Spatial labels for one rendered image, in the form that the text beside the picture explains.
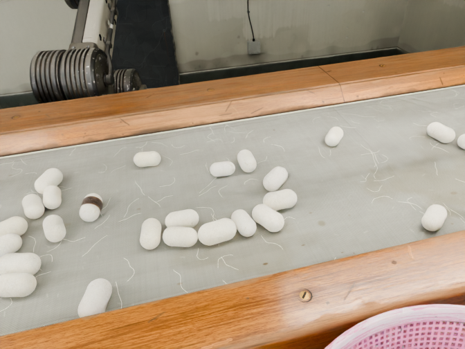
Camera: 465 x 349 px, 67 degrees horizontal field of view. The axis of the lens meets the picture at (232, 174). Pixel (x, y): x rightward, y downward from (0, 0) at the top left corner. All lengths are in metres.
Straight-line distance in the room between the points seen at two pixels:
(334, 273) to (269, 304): 0.06
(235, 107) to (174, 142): 0.11
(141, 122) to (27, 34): 2.06
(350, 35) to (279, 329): 2.63
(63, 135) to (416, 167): 0.48
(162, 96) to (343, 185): 0.32
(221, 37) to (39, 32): 1.11
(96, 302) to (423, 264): 0.26
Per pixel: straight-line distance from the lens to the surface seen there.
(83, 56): 0.77
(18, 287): 0.36
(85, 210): 0.40
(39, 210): 0.43
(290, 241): 0.35
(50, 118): 0.60
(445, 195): 0.45
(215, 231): 0.33
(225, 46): 2.52
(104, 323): 0.29
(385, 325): 0.29
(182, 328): 0.27
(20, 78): 2.67
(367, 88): 0.64
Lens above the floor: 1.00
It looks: 37 degrees down
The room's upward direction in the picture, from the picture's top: 3 degrees counter-clockwise
